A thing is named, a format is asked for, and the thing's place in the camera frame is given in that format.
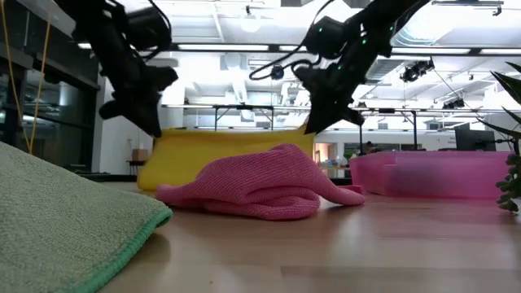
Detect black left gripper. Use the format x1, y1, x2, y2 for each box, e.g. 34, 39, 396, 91
99, 64, 180, 138

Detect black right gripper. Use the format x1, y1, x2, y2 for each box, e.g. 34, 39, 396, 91
292, 35, 394, 135

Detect yellow microfiber towel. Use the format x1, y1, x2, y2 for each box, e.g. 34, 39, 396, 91
137, 125, 317, 192

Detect pink microfiber towel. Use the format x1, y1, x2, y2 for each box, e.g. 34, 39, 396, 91
155, 142, 366, 221

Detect light green microfiber towel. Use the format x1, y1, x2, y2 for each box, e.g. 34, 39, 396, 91
0, 141, 174, 293

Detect round black hanging fixture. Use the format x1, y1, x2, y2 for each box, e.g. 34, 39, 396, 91
269, 63, 286, 81

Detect black ceiling spotlight cluster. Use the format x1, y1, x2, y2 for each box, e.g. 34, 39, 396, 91
400, 58, 436, 84

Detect overhead light bar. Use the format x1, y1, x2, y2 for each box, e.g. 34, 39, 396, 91
77, 42, 521, 57

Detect black monitor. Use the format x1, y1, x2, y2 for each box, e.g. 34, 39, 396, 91
454, 129, 498, 152

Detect pink translucent plastic bin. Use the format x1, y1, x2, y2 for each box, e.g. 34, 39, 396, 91
348, 150, 514, 201

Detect potted succulent plant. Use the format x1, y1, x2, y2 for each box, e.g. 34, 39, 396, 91
475, 60, 521, 213

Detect black background workstation frame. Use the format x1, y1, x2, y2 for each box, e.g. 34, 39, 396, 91
211, 104, 276, 132
357, 107, 419, 152

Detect black right camera cable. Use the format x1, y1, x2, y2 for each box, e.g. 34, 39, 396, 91
247, 0, 339, 82

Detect black camera cable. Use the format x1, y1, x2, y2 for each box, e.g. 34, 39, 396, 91
247, 0, 339, 82
103, 0, 174, 62

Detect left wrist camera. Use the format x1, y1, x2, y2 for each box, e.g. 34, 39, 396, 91
125, 7, 173, 53

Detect black left camera cable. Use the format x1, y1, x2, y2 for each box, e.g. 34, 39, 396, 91
103, 0, 174, 62

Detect yellow hanging cord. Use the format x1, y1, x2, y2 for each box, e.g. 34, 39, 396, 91
0, 0, 53, 155

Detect silver ceiling duct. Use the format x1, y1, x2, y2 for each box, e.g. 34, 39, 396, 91
360, 0, 449, 85

